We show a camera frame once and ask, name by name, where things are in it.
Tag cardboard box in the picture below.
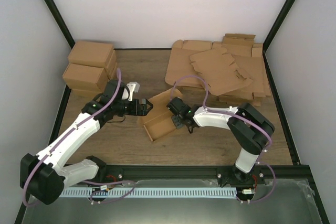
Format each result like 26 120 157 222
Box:
137 88 181 142
62 63 118 91
68 79 108 98
68 41 117 71

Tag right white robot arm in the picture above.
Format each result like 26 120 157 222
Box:
166 97 275 184

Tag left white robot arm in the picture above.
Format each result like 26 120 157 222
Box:
20 80 153 205

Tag stack of flat cardboard blanks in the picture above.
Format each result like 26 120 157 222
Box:
165 34 271 106

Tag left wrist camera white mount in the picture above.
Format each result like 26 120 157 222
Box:
124 82 140 101

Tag black aluminium frame rail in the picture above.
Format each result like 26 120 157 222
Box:
92 165 312 184

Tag light blue slotted cable duct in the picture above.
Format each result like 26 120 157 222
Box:
60 187 237 199

